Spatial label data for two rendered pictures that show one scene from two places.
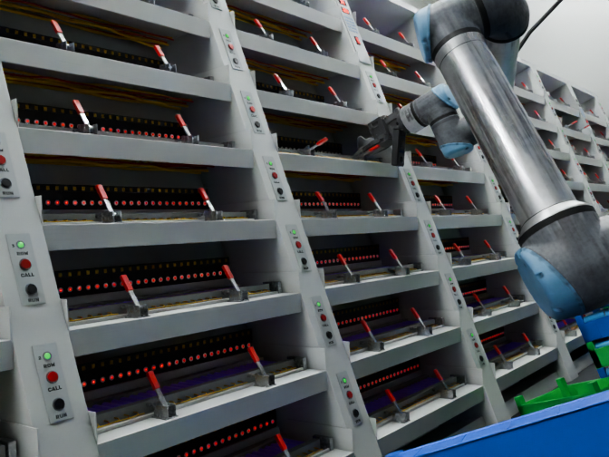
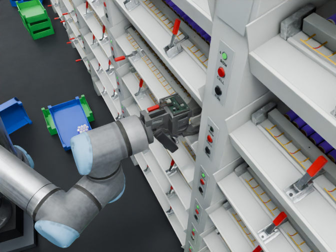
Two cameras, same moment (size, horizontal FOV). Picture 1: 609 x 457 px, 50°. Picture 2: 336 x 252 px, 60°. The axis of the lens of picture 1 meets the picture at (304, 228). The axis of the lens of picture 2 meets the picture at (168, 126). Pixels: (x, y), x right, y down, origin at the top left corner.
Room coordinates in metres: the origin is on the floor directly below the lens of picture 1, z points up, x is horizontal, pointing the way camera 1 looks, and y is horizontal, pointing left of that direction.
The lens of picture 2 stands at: (2.23, -0.79, 1.51)
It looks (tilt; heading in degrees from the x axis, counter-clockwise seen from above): 49 degrees down; 116
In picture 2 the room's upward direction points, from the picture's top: straight up
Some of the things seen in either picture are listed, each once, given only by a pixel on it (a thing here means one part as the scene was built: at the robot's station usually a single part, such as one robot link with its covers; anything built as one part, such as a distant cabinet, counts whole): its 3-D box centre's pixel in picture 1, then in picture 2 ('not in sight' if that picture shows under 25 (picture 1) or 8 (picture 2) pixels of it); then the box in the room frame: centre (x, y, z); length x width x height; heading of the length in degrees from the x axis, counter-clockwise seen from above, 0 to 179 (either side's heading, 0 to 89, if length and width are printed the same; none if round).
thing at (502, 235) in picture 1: (471, 191); not in sight; (2.76, -0.73, 0.85); 0.20 x 0.09 x 1.70; 53
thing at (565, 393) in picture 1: (579, 393); not in sight; (1.96, -0.58, 0.04); 0.30 x 0.20 x 0.08; 29
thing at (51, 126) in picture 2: not in sight; (68, 114); (1.01, 0.14, 0.04); 0.30 x 0.20 x 0.08; 53
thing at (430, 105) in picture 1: (435, 104); (100, 148); (1.92, -0.50, 0.97); 0.12 x 0.09 x 0.10; 53
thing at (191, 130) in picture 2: not in sight; (190, 126); (2.07, -0.33, 0.95); 0.09 x 0.05 x 0.02; 46
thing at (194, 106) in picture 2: (362, 144); (196, 101); (2.06, -0.27, 0.97); 0.09 x 0.03 x 0.06; 61
